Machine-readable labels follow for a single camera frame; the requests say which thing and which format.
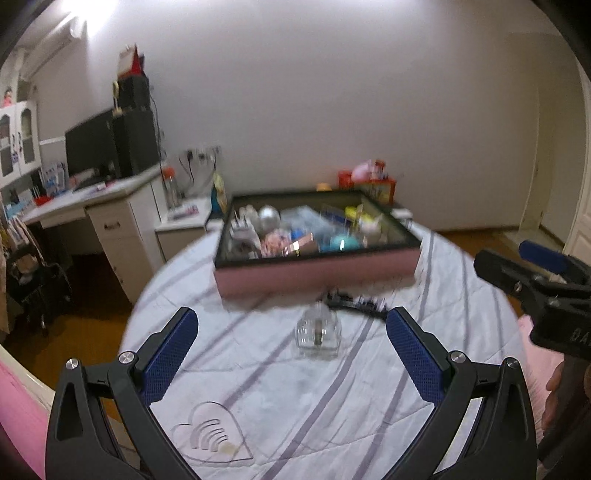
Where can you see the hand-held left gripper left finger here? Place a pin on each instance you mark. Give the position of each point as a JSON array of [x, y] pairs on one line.
[[168, 357]]

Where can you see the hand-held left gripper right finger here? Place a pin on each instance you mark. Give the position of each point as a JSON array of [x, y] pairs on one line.
[[415, 357]]

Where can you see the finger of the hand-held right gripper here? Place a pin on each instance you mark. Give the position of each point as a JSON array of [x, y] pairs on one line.
[[545, 256], [503, 272]]

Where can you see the clear glass perfume bottle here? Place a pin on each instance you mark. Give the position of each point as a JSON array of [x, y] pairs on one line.
[[318, 332]]

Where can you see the pink storage box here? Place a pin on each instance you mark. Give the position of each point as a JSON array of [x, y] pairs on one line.
[[318, 274]]

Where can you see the teal round toy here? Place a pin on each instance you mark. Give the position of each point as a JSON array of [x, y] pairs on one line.
[[341, 242]]

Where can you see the pale animal figurine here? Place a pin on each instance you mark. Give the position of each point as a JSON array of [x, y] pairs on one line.
[[371, 224]]

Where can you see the white cat figure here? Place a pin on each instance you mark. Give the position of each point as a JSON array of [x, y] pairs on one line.
[[244, 237]]

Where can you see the pink block toy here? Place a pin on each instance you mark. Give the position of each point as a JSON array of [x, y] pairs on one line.
[[274, 242]]

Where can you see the yellow highlighter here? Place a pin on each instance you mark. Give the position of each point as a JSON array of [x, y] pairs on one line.
[[353, 212]]

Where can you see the blue plastic toy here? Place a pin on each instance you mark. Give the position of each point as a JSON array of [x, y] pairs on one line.
[[337, 217]]

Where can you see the rose gold lipstick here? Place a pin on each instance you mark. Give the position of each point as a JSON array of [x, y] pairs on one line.
[[300, 244]]

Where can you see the white round figurine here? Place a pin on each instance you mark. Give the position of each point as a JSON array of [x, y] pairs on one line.
[[268, 217]]

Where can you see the clear plastic box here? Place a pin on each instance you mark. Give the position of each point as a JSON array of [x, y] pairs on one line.
[[302, 219]]

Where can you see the person's right hand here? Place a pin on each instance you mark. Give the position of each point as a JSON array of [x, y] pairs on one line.
[[558, 397]]

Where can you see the pink blanket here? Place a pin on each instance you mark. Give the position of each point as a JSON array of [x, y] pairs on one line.
[[526, 332]]

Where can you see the white door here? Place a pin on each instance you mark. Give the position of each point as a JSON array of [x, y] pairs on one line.
[[545, 175]]

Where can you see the clear heart acrylic plate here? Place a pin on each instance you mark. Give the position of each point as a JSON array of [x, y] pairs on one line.
[[212, 434]]

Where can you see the striped white tablecloth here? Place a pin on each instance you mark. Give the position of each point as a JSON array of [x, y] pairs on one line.
[[258, 378]]

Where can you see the white side cabinet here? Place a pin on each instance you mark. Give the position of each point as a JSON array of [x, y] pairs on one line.
[[182, 230]]

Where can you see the white desk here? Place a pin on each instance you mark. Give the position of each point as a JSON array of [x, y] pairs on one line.
[[115, 230]]

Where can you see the black chair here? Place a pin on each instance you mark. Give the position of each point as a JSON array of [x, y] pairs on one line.
[[41, 295]]

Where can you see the red toy crate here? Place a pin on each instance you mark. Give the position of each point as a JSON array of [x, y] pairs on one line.
[[385, 189]]

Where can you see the pink pamphlet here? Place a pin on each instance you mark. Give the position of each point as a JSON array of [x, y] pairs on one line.
[[183, 212]]

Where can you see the red-capped water bottle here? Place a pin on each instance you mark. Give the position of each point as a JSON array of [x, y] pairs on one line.
[[171, 187]]

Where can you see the yellow blue snack bag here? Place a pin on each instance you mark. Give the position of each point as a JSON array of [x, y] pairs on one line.
[[220, 194]]

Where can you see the pink plush toy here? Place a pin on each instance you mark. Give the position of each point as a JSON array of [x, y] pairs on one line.
[[364, 168]]

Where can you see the orange octopus plush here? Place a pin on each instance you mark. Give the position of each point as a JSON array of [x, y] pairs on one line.
[[324, 187]]

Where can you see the row of books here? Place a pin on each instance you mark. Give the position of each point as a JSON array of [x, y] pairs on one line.
[[53, 180]]

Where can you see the black monitor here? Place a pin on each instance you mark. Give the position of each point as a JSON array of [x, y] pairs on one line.
[[92, 145]]

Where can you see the black speaker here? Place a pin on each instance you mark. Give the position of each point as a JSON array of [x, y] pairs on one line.
[[134, 94]]

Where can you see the white glass-door cabinet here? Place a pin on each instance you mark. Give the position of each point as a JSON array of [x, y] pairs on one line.
[[18, 138]]

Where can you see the red white calendar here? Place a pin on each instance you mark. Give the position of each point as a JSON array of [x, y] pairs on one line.
[[131, 62]]

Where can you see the small pink doll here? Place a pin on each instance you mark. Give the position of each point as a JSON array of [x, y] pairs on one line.
[[8, 97]]

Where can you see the white air conditioner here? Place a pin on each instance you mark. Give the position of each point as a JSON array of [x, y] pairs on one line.
[[51, 41]]

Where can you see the white wall outlet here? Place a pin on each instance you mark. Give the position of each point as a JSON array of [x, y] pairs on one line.
[[203, 152]]

